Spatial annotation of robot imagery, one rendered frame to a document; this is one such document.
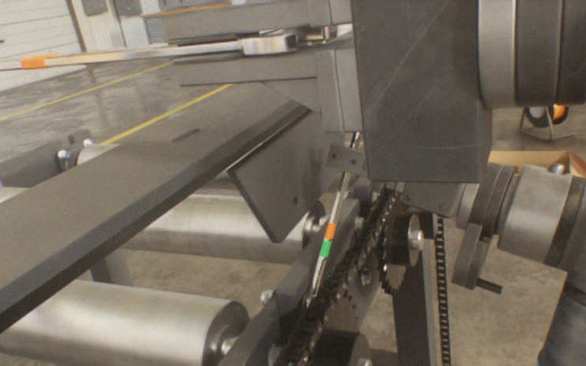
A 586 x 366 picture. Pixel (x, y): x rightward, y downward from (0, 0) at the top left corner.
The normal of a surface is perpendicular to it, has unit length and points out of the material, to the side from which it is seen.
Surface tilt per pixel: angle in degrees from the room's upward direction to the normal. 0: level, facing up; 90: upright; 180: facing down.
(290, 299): 90
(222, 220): 48
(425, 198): 67
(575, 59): 109
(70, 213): 0
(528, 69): 116
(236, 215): 36
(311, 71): 90
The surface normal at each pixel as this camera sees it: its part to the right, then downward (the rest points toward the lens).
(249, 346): -0.14, -0.92
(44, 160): 0.91, 0.03
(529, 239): -0.49, 0.48
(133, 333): -0.40, -0.33
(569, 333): -0.92, -0.18
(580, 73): -0.29, 0.76
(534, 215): -0.42, -0.01
